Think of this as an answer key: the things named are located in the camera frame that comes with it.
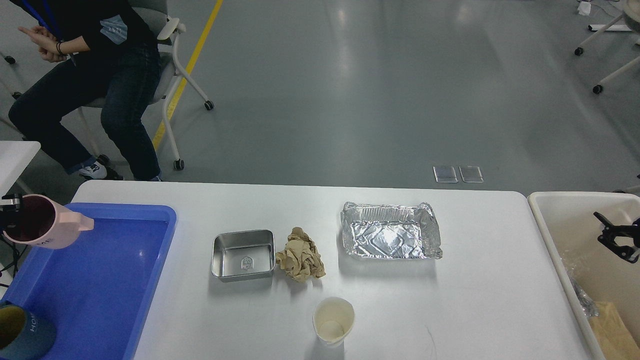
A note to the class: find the blue plastic tray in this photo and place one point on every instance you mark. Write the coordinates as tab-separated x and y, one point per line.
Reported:
98	291

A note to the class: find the white plastic bin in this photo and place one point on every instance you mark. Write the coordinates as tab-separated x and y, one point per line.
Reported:
570	232

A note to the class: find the right floor plate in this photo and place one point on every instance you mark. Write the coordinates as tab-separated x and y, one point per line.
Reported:
471	174

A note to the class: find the aluminium foil tray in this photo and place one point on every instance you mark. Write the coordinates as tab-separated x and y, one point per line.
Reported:
390	232

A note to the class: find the grey office chair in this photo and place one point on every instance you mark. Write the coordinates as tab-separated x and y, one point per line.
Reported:
167	31

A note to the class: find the person in black clothes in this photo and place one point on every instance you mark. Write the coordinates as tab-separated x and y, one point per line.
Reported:
100	49

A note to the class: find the white side table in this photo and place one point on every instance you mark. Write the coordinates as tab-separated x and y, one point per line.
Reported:
15	156

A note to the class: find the blue mug yellow inside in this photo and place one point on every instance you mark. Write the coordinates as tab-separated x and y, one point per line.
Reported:
23	334

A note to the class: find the crumpled brown paper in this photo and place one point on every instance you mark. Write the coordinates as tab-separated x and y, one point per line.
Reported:
300	259

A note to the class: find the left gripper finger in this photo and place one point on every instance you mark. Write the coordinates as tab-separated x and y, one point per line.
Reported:
11	206

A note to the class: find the pink mug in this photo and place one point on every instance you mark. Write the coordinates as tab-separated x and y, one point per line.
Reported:
44	223

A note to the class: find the white paper cup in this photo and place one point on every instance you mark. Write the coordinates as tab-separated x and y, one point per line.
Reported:
333	320

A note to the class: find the floor plate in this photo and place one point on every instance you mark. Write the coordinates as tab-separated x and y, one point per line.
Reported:
445	174
471	174

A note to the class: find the left floor plate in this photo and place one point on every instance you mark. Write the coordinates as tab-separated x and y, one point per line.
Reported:
445	174

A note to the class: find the steel rectangular container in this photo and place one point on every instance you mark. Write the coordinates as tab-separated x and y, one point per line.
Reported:
243	255

